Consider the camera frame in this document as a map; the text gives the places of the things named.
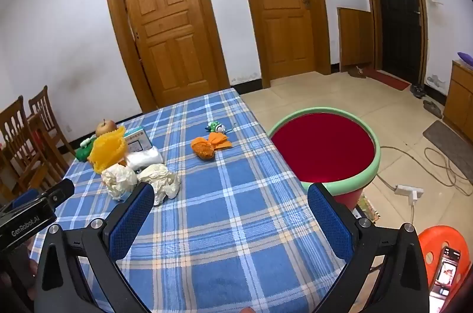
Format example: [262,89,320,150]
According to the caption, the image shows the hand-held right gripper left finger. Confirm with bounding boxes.
[34,182,156,313]

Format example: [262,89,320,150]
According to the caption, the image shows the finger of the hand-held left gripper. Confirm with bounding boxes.
[9,188,41,212]
[44,178,75,206]

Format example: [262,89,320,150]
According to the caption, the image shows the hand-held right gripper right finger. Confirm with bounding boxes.
[307,182,431,313]

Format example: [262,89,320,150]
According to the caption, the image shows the white tissue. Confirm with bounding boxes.
[137,164,180,206]
[101,164,138,201]

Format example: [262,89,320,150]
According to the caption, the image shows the yellow foam fruit net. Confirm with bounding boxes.
[88,126,128,174]

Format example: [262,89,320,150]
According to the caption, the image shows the white plastic bag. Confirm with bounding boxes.
[126,146,164,171]

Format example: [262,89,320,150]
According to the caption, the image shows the red bin with green rim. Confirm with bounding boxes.
[267,107,381,214]

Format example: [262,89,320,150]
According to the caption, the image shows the white and teal medicine box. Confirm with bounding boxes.
[123,127,152,153]

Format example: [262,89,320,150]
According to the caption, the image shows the orange peel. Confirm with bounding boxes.
[191,133,233,161]

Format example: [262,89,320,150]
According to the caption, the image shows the small green and white toy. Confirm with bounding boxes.
[206,121,233,133]

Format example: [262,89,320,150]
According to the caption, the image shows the stack of books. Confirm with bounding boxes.
[353,193,381,225]

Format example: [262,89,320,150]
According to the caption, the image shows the green container with white knob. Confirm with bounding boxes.
[76,137,95,162]

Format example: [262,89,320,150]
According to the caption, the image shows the apple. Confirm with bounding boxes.
[96,119,118,138]

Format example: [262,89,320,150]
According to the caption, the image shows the white power strip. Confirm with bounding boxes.
[395,184,424,204]

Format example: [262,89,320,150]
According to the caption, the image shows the blue plaid tablecloth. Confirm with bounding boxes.
[30,87,355,313]

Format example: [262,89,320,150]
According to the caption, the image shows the orange plastic stool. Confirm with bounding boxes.
[417,225,473,302]

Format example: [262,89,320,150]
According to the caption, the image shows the smartphone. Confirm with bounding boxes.
[429,246,463,313]

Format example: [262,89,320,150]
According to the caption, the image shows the grey floor mat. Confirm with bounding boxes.
[422,120,473,166]

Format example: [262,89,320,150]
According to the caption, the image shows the grey slippers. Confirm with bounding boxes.
[423,99,443,118]

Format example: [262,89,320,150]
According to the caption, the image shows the red doormat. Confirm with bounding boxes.
[364,69,411,91]

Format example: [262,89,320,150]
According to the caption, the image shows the wooden cabinet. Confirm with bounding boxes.
[443,59,473,143]

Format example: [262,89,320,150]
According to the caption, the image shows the wooden door with arched panels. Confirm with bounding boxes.
[101,0,231,112]

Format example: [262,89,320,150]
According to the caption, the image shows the black door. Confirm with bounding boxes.
[357,0,428,86]

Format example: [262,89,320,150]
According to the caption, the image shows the grey floor cable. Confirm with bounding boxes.
[377,145,473,195]

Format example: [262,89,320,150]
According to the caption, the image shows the wooden wall panel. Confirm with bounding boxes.
[337,7,375,73]

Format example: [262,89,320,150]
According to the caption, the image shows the wooden door with metal handle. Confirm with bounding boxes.
[231,0,331,89]

